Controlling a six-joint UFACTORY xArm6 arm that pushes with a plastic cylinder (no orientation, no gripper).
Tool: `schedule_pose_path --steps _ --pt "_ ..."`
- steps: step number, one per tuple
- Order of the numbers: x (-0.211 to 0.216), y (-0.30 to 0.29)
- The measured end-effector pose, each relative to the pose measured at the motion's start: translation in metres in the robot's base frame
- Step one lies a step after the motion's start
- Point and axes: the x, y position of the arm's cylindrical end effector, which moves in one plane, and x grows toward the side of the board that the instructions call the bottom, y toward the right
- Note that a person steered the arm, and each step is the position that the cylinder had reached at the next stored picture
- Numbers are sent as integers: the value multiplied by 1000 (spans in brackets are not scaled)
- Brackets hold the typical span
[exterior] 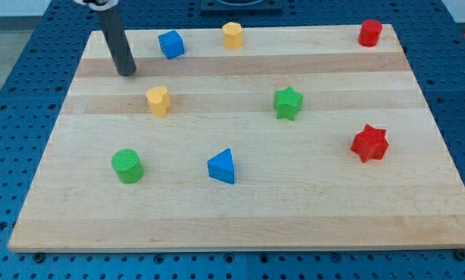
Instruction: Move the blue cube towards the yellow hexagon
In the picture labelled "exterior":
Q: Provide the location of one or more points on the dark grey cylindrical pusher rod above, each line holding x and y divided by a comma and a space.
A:
117, 42

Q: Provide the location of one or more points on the white rod holder collar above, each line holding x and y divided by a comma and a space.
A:
98, 4

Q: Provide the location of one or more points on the blue cube block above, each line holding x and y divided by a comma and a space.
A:
171, 44

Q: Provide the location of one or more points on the yellow hexagon block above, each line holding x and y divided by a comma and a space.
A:
233, 35

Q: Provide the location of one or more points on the yellow heart block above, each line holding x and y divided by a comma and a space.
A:
159, 100

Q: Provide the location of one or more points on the green cylinder block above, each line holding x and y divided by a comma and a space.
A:
127, 166

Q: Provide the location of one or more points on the blue triangle block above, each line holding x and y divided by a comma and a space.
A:
221, 167

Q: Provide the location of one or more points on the green star block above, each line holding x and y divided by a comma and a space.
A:
287, 103

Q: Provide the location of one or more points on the light wooden board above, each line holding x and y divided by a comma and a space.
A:
298, 186

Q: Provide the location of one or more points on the red cylinder block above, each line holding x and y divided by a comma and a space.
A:
370, 32

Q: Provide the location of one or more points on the red star block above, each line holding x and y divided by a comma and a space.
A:
370, 143

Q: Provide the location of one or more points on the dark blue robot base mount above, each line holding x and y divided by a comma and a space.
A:
212, 7

